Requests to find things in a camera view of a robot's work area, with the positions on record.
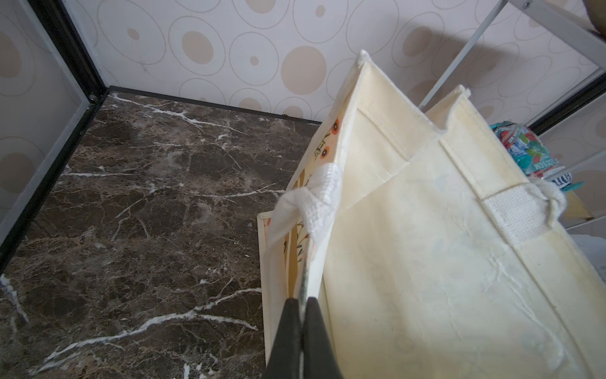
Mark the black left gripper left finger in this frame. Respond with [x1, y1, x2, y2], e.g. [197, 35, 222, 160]
[263, 298, 301, 379]

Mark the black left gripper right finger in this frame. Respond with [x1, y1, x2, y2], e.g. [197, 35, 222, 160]
[301, 298, 343, 379]

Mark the floral cream grocery tote bag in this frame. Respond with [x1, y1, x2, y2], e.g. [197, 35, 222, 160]
[258, 51, 605, 378]

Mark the green red candy bag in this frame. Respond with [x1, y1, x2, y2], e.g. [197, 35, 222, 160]
[490, 121, 585, 193]

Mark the white wooden two-tier shelf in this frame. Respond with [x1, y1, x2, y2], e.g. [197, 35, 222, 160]
[418, 0, 606, 238]

